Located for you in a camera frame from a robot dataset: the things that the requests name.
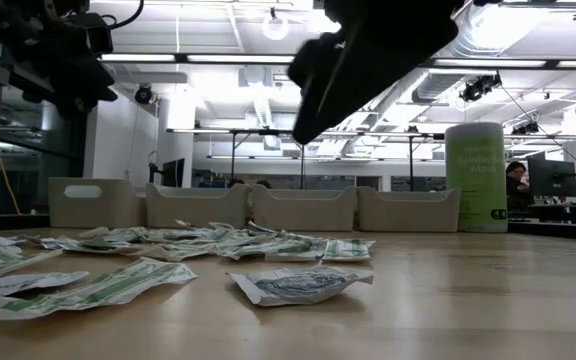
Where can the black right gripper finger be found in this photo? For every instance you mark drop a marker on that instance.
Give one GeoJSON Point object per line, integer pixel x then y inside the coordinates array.
{"type": "Point", "coordinates": [378, 70]}
{"type": "Point", "coordinates": [318, 65]}

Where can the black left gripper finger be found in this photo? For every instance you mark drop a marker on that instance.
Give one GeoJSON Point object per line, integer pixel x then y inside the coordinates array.
{"type": "Point", "coordinates": [90, 87]}

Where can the long ceiling light bar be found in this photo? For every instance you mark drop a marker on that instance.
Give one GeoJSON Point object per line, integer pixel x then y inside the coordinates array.
{"type": "Point", "coordinates": [243, 58]}

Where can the person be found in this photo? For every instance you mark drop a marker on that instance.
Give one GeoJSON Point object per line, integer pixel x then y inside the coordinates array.
{"type": "Point", "coordinates": [515, 187]}
{"type": "Point", "coordinates": [236, 182]}
{"type": "Point", "coordinates": [264, 184]}

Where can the black computer monitor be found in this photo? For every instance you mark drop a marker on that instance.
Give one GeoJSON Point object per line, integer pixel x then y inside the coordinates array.
{"type": "Point", "coordinates": [174, 172]}
{"type": "Point", "coordinates": [552, 177]}

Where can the black ceiling camera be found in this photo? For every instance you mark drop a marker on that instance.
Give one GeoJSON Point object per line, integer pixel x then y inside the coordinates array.
{"type": "Point", "coordinates": [478, 89]}
{"type": "Point", "coordinates": [525, 128]}
{"type": "Point", "coordinates": [143, 94]}

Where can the white plastic bin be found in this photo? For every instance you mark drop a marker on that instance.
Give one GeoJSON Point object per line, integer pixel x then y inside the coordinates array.
{"type": "Point", "coordinates": [113, 207]}
{"type": "Point", "coordinates": [303, 210]}
{"type": "Point", "coordinates": [408, 212]}
{"type": "Point", "coordinates": [195, 210]}

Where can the green wipes canister white lid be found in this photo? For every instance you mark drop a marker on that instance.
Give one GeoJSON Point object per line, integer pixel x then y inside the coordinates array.
{"type": "Point", "coordinates": [475, 180]}

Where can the black background table frame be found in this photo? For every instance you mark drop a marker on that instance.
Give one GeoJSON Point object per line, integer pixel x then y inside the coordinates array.
{"type": "Point", "coordinates": [248, 132]}

